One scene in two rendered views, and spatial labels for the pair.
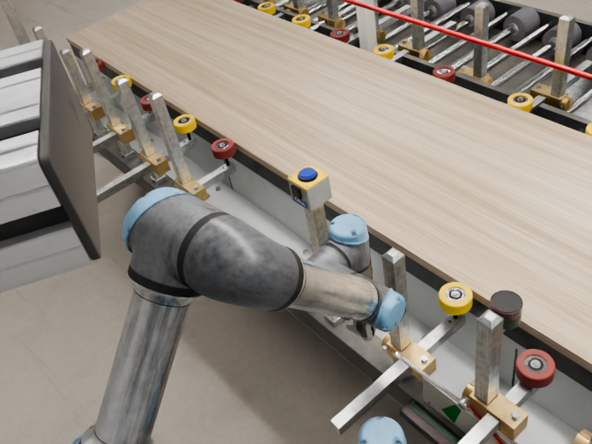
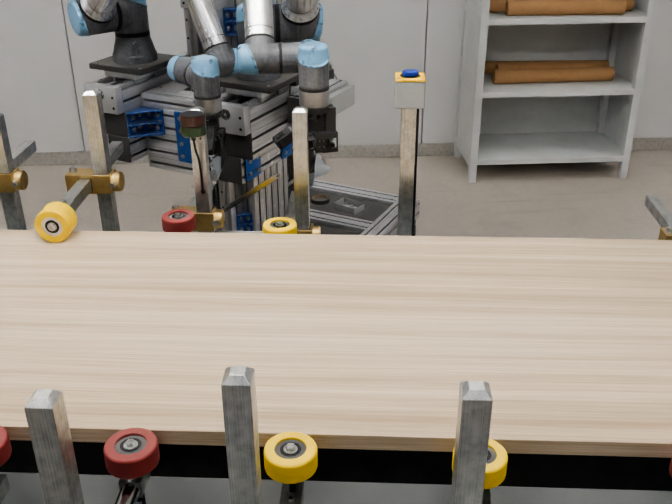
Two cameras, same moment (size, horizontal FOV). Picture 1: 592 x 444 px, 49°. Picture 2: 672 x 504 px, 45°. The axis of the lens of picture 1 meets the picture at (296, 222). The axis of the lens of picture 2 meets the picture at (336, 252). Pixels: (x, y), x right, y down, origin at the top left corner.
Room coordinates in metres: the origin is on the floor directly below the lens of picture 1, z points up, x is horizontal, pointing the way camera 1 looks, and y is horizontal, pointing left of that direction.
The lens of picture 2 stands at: (2.08, -1.68, 1.71)
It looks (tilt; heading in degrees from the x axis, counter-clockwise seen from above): 27 degrees down; 125
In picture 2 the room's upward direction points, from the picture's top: straight up
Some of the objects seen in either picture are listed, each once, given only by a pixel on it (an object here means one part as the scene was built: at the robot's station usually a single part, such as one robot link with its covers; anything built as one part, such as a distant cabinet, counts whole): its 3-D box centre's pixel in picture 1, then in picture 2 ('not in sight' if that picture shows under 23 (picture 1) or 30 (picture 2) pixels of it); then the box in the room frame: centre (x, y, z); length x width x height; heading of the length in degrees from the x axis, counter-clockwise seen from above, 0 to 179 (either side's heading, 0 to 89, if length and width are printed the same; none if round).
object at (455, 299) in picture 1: (455, 307); (280, 243); (1.00, -0.34, 0.85); 0.08 x 0.08 x 0.11
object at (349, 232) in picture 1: (349, 244); (313, 66); (0.93, -0.09, 1.22); 0.09 x 0.08 x 0.11; 130
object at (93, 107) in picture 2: not in sight; (104, 183); (0.53, -0.45, 0.94); 0.03 x 0.03 x 0.48; 32
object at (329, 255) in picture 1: (325, 278); (303, 57); (0.85, -0.03, 1.22); 0.11 x 0.11 x 0.08; 40
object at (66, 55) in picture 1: (86, 101); not in sight; (2.44, 0.74, 0.87); 0.03 x 0.03 x 0.48; 32
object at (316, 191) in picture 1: (310, 188); (409, 91); (1.17, -0.05, 1.18); 0.07 x 0.07 x 0.08; 32
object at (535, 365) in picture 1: (533, 377); (180, 234); (0.77, -0.44, 0.85); 0.08 x 0.08 x 0.11
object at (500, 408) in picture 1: (494, 407); (196, 219); (0.72, -0.33, 0.85); 0.13 x 0.06 x 0.05; 32
